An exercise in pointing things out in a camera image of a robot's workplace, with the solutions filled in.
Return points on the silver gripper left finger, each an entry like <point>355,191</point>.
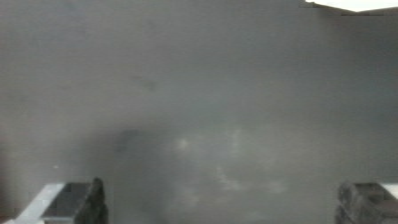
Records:
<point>67,204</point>

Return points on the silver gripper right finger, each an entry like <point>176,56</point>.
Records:
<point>366,203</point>

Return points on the white rear drawer tray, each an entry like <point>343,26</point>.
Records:
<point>357,5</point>

